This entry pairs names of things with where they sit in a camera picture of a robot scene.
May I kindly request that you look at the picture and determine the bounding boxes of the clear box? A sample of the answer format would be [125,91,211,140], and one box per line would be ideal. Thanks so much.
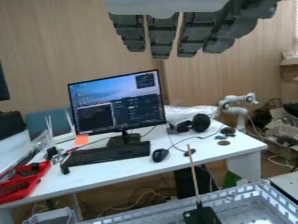
[77,179,298,224]

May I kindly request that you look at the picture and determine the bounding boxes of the red tray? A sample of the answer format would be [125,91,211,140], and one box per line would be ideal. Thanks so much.
[7,159,53,182]
[0,173,43,205]

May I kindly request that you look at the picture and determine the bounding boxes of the orange sticky note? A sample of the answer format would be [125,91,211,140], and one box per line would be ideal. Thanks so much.
[73,134,91,147]

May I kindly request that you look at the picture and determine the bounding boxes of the black computer screen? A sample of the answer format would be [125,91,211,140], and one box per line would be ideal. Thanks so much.
[66,69,167,148]

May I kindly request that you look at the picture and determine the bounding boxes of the white desk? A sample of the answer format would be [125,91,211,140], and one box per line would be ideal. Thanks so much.
[0,118,268,224]

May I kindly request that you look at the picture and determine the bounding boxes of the black headphones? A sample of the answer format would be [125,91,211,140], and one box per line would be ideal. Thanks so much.
[174,113,212,134]

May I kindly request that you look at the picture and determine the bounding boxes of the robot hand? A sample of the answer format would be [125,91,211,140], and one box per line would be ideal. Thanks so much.
[105,0,282,60]

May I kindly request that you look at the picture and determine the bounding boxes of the small white jointed device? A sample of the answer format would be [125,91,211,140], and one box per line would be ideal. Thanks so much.
[216,92,259,133]

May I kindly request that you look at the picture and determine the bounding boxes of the thin stick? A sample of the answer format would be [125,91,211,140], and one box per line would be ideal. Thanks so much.
[184,144,203,208]

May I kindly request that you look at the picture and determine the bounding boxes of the black mouse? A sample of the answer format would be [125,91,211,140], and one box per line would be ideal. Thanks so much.
[150,148,171,163]

